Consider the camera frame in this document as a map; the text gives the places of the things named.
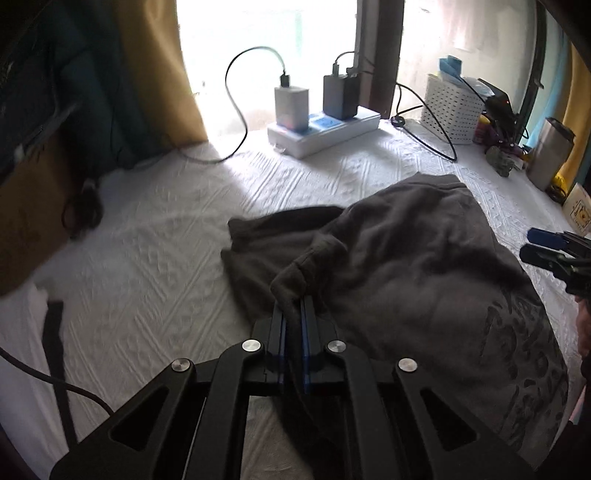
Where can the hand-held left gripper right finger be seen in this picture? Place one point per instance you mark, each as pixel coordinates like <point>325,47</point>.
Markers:
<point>305,350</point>

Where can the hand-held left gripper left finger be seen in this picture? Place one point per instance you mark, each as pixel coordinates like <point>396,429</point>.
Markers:
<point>280,350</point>

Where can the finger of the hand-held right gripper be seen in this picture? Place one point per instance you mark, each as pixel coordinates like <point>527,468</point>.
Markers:
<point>540,258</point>
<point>545,236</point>

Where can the dark grey t-shirt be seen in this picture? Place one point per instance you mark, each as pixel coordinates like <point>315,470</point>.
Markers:
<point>415,277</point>

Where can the person's right hand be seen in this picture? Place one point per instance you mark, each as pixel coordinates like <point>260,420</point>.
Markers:
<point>584,323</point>

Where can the white bear print mug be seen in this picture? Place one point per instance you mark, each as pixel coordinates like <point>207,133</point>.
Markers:
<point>579,207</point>

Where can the steel tumbler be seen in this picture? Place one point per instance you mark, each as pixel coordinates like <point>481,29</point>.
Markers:
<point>547,157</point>

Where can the purple item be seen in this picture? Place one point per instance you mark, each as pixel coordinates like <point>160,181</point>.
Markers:
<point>510,147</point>

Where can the jar with yellow lid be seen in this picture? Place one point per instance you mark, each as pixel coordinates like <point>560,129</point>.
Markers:
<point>483,129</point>

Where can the black device with red light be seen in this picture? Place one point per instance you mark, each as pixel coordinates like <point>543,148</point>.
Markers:
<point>501,108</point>

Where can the yellow curtain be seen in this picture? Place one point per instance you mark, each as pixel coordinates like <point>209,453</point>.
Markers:
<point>579,92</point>
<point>161,69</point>

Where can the teal curtain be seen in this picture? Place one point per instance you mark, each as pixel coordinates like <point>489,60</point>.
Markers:
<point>556,83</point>
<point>92,69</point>

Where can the white perforated basket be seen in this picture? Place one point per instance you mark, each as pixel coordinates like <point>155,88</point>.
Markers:
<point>452,110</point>

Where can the clear plastic bag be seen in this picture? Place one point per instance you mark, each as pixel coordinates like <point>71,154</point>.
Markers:
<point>475,86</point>

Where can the white power strip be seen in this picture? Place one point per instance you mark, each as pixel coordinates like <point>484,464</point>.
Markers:
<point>323,138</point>

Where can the black earphones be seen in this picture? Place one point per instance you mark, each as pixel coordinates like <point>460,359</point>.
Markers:
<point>85,207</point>

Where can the white charger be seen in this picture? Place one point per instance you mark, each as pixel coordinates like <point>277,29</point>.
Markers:
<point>291,108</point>

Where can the black charger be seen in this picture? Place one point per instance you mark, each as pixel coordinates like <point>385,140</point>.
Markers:
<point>339,97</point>

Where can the white cloth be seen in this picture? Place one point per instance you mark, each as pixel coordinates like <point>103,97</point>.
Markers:
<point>23,323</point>

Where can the brown cardboard box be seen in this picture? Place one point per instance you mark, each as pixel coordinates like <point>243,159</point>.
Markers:
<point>32,207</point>

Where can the dark window frame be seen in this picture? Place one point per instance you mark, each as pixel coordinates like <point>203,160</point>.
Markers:
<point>541,46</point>

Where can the dark window post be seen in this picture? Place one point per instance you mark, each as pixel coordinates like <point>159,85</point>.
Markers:
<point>378,37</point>

